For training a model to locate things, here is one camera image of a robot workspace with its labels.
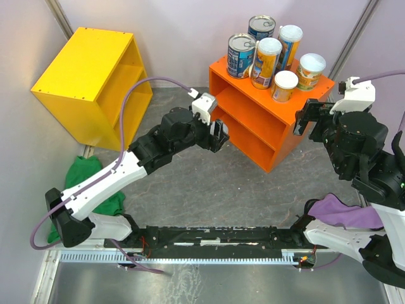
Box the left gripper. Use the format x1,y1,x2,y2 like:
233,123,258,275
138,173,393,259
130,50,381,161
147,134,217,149
171,110,229,155

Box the white lid yellow can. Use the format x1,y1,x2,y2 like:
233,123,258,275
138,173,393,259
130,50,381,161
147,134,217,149
271,70,298,103

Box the orange shelf cabinet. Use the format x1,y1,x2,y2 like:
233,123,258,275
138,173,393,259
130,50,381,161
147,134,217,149
209,56,335,172

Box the orange label can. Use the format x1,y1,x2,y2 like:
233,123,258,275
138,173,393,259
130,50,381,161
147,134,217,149
296,53,326,91

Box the tall blue red can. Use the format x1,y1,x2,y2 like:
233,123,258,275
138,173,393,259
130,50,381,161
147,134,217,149
251,37,282,90

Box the tall orange blue can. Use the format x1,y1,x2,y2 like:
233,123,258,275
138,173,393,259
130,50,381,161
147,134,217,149
277,25,303,71

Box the dark blue can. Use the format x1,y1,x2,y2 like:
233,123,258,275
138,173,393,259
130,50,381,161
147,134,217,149
227,34,256,79

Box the blue can pull tab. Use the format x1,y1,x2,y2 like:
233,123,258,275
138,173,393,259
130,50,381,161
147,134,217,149
247,15,276,41

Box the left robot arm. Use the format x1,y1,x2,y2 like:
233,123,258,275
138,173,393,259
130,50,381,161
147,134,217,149
46,108,229,248

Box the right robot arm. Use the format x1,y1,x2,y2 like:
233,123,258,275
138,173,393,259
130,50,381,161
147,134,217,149
290,99,404,288

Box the purple cloth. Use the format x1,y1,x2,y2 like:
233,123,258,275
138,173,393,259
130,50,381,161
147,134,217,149
304,193,383,230

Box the yellow shelf cabinet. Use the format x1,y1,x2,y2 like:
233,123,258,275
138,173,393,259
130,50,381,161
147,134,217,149
31,27,153,151

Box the green cloth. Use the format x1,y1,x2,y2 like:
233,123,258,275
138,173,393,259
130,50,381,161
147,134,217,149
47,155,126,244

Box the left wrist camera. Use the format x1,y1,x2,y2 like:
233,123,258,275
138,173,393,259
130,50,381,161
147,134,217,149
188,88,218,125

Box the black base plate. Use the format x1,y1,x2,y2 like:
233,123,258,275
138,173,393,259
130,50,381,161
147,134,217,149
118,226,314,259

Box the blue cable duct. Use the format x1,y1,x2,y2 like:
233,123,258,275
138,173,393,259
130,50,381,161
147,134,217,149
59,250,300,264

